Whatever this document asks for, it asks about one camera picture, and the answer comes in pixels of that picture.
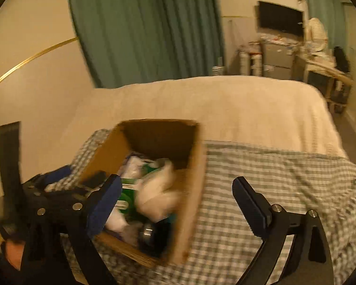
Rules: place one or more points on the black wall television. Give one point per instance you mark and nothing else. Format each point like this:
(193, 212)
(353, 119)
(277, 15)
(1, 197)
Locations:
(280, 18)

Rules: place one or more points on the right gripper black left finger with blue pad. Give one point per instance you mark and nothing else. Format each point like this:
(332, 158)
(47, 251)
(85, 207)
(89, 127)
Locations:
(44, 260)

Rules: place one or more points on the green and white box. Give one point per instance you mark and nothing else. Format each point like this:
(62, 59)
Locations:
(132, 174)

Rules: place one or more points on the small grey fridge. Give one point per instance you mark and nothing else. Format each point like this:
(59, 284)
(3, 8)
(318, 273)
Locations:
(277, 60)

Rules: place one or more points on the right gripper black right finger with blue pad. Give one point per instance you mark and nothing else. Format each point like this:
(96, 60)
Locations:
(309, 259)

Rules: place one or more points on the round white mirror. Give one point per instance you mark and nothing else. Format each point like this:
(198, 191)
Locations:
(316, 38)

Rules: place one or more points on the cream bed blanket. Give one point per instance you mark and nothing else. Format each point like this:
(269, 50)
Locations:
(286, 115)

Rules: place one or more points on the white dressing table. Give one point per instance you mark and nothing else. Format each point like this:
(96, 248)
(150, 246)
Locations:
(310, 65)

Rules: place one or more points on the grey white checkered cloth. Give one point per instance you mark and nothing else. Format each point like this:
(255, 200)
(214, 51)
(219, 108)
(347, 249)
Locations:
(219, 212)

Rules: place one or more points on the black bag on chair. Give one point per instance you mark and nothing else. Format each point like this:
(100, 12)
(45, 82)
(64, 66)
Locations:
(342, 64)

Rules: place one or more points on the green curtain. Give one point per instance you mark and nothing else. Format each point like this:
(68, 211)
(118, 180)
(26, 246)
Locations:
(140, 41)

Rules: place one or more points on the white plush toy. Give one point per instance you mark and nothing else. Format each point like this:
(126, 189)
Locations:
(156, 199)

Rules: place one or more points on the person's left hand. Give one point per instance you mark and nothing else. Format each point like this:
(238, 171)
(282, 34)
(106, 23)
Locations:
(14, 252)

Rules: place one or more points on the brown cardboard box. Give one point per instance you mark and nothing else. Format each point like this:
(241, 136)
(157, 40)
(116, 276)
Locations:
(180, 141)

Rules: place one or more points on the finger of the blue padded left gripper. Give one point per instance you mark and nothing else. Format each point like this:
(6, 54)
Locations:
(58, 173)

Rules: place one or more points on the wooden chair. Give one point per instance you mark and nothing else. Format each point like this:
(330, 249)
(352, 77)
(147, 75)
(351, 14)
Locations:
(337, 95)

